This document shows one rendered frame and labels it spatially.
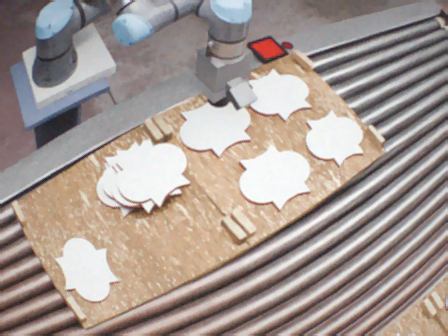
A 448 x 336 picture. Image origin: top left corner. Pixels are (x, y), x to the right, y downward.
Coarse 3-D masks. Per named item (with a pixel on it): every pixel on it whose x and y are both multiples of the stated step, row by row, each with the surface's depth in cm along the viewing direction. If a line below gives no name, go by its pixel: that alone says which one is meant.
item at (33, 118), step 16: (16, 64) 175; (16, 80) 171; (16, 96) 170; (32, 96) 168; (80, 96) 168; (96, 96) 171; (32, 112) 165; (48, 112) 165; (64, 112) 175; (80, 112) 186; (32, 128) 164; (48, 128) 178; (64, 128) 181
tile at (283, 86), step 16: (256, 80) 164; (272, 80) 165; (288, 80) 165; (256, 96) 161; (272, 96) 162; (288, 96) 162; (304, 96) 163; (256, 112) 160; (272, 112) 159; (288, 112) 160
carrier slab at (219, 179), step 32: (288, 64) 170; (320, 96) 165; (256, 128) 158; (288, 128) 159; (192, 160) 152; (224, 160) 152; (320, 160) 154; (352, 160) 155; (224, 192) 148; (320, 192) 150; (256, 224) 145; (288, 224) 146
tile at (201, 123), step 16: (192, 112) 157; (208, 112) 158; (224, 112) 158; (240, 112) 158; (192, 128) 155; (208, 128) 155; (224, 128) 156; (240, 128) 156; (192, 144) 153; (208, 144) 153; (224, 144) 153
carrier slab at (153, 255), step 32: (96, 160) 150; (64, 192) 144; (96, 192) 145; (192, 192) 148; (32, 224) 138; (64, 224) 140; (96, 224) 141; (128, 224) 142; (160, 224) 143; (192, 224) 143; (128, 256) 137; (160, 256) 138; (192, 256) 139; (224, 256) 140; (64, 288) 130; (128, 288) 133; (160, 288) 134; (96, 320) 127
